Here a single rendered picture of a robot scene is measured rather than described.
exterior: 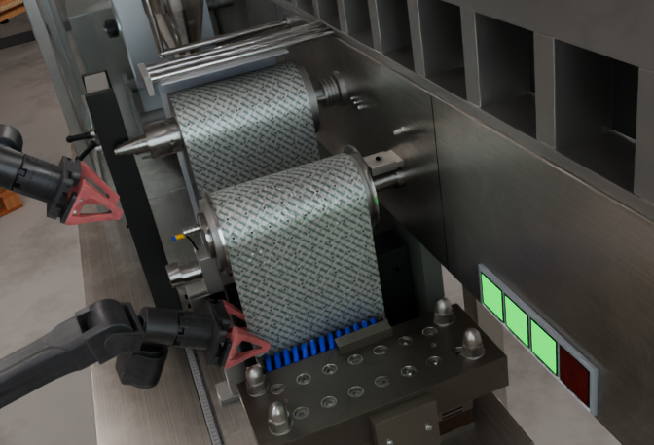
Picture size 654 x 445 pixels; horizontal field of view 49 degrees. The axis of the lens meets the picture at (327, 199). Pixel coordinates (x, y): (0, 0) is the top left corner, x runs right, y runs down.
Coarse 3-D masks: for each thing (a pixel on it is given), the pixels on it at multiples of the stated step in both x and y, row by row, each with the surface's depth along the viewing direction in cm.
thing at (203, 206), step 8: (352, 160) 117; (360, 168) 116; (360, 176) 115; (368, 192) 115; (200, 200) 114; (368, 200) 115; (200, 208) 115; (208, 208) 111; (208, 216) 110; (208, 224) 109; (216, 232) 109; (216, 240) 109; (216, 248) 110; (224, 256) 111; (224, 264) 112
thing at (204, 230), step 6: (198, 216) 113; (198, 222) 116; (204, 222) 112; (204, 228) 111; (204, 234) 111; (210, 234) 111; (204, 240) 112; (210, 240) 111; (210, 246) 111; (210, 252) 112
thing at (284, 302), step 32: (288, 256) 114; (320, 256) 116; (352, 256) 118; (256, 288) 114; (288, 288) 116; (320, 288) 118; (352, 288) 121; (256, 320) 117; (288, 320) 119; (320, 320) 121; (352, 320) 123
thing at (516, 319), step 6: (510, 300) 94; (510, 306) 95; (516, 306) 93; (510, 312) 95; (516, 312) 94; (522, 312) 92; (510, 318) 96; (516, 318) 94; (522, 318) 93; (510, 324) 97; (516, 324) 95; (522, 324) 93; (516, 330) 95; (522, 330) 94; (522, 336) 94
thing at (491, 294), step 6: (486, 282) 100; (486, 288) 101; (492, 288) 98; (486, 294) 101; (492, 294) 99; (498, 294) 97; (486, 300) 102; (492, 300) 100; (498, 300) 98; (492, 306) 100; (498, 306) 98; (498, 312) 99
